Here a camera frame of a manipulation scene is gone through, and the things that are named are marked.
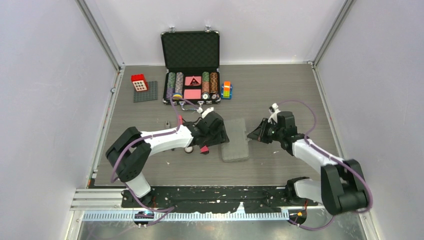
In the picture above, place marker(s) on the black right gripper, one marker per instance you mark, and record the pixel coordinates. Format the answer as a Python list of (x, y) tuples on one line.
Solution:
[(260, 133)]

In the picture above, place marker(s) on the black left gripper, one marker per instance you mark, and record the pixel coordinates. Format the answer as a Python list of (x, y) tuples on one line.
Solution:
[(220, 137)]

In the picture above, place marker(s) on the red black bit holder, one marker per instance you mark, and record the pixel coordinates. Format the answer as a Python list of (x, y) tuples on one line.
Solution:
[(204, 150)]

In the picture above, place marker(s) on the grey plastic tool case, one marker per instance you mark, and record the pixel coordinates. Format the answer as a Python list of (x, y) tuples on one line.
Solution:
[(237, 149)]

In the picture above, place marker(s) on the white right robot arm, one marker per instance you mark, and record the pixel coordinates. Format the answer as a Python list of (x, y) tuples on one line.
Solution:
[(341, 188)]

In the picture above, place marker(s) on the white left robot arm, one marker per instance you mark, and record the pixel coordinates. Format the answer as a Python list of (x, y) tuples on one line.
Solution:
[(130, 152)]

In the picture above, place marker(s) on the black electrical tape roll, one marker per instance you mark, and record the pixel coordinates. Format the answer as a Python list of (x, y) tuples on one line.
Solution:
[(188, 149)]

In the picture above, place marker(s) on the colourful toy brick stack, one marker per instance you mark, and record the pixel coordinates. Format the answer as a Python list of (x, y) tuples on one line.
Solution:
[(226, 90)]

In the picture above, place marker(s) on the red card deck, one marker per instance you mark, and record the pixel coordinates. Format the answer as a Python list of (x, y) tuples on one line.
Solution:
[(192, 94)]

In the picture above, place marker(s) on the brown black chip row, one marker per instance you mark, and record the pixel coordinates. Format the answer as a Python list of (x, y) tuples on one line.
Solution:
[(214, 85)]

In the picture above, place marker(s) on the blue orange chip row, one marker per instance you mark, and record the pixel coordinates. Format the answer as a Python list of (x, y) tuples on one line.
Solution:
[(178, 88)]

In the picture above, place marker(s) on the green red chip row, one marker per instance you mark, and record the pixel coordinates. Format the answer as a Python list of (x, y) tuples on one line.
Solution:
[(205, 90)]

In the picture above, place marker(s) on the red triangle dealer button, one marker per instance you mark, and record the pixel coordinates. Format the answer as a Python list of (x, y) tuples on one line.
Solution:
[(193, 81)]

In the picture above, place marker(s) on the purple green chip row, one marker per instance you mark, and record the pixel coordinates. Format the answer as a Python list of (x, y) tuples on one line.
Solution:
[(171, 83)]

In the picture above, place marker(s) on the dark grey brick baseplate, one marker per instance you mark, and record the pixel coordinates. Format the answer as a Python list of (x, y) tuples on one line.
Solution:
[(148, 95)]

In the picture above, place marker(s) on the black poker chip case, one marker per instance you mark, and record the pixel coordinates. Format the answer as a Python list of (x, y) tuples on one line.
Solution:
[(191, 53)]

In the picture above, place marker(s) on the red toy brick door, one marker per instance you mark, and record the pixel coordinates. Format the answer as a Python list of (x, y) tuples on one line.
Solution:
[(139, 82)]

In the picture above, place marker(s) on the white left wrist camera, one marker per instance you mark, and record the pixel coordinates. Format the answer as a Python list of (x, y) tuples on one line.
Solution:
[(204, 112)]

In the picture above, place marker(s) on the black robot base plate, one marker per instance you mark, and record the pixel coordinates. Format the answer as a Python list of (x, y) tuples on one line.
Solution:
[(215, 199)]

